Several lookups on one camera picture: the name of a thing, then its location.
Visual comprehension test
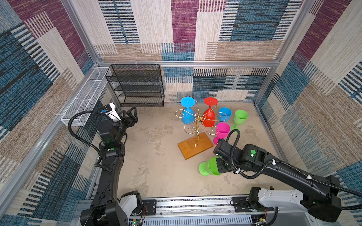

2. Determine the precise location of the green wine glass back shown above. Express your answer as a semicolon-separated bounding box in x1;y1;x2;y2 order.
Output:
199;157;221;176

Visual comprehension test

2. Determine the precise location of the green wine glass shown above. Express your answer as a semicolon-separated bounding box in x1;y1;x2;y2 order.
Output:
199;157;221;176
231;110;248;130

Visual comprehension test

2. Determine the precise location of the pink wine glass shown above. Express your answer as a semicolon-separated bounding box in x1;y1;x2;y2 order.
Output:
213;122;231;145

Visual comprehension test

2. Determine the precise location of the red wine glass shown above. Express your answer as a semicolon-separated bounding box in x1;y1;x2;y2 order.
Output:
203;97;218;128

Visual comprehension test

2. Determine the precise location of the blue wine glass back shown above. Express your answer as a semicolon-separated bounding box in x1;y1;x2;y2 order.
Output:
181;97;195;124

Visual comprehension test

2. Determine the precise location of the light blue wine glass front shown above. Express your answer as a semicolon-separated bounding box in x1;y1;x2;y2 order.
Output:
218;107;232;122

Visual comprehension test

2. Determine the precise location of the green wine glass front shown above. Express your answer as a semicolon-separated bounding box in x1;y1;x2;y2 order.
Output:
231;110;248;130

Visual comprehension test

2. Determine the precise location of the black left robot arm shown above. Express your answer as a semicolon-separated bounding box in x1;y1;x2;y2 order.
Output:
67;105;144;226

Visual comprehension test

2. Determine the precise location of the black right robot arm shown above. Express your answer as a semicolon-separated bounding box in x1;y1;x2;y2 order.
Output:
214;129;362;222

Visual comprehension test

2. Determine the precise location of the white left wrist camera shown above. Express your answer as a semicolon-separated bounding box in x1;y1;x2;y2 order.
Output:
101;102;121;122

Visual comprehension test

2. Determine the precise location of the black wire shelf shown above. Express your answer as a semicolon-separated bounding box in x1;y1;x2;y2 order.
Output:
106;64;165;107

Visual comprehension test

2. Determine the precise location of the wooden rack base with gold wire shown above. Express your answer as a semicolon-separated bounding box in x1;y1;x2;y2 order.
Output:
175;100;219;160

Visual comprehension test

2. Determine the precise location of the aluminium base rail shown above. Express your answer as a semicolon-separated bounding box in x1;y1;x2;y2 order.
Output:
76;194;320;226

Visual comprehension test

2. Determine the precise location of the white wire basket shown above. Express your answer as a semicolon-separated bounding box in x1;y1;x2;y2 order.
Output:
61;67;108;125

